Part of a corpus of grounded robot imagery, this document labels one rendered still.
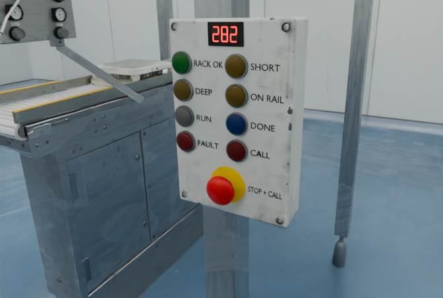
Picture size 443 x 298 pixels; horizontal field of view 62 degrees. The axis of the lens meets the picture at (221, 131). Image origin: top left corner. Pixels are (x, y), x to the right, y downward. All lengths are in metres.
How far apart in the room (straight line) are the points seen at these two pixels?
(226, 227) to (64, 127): 0.71
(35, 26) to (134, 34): 4.35
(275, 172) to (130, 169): 1.08
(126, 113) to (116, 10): 4.29
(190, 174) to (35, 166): 0.89
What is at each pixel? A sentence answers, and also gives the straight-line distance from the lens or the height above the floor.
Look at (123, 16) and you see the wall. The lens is 5.50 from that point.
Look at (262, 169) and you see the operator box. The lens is 0.47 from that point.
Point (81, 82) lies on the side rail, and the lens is 1.57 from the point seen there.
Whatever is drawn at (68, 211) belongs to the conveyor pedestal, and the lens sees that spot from 1.33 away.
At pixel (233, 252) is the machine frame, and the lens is 0.64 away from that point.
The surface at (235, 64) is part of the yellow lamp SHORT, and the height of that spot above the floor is 1.13.
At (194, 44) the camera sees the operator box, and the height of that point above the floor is 1.15.
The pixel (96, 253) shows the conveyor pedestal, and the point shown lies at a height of 0.35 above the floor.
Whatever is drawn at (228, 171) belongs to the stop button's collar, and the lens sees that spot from 0.49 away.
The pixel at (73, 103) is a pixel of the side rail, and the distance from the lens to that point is 1.20.
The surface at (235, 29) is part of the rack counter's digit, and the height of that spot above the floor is 1.17.
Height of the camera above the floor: 1.20
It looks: 18 degrees down
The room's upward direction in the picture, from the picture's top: 1 degrees counter-clockwise
